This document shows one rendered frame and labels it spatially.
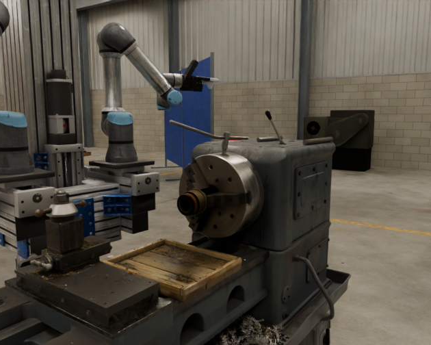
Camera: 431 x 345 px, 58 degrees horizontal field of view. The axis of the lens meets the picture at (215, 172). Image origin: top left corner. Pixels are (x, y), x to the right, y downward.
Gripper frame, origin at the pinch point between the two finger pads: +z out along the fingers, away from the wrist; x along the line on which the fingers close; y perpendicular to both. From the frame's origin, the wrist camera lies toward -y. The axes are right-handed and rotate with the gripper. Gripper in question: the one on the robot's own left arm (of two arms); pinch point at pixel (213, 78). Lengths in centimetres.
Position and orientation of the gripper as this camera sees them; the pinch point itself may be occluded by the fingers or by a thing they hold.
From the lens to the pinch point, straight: 223.2
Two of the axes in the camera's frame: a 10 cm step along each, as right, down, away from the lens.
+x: 4.5, 2.6, -8.5
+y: -0.6, 9.6, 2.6
